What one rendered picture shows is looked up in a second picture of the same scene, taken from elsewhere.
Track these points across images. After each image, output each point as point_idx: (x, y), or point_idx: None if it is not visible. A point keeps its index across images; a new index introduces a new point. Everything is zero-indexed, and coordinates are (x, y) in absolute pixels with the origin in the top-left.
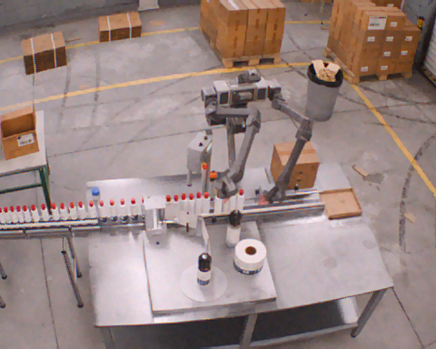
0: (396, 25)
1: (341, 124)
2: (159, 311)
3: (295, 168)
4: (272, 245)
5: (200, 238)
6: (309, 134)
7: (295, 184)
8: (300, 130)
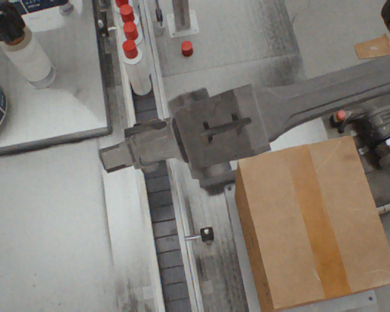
0: None
1: None
2: None
3: (248, 215)
4: (41, 177)
5: (56, 12)
6: (189, 155)
7: (247, 243)
8: (188, 91)
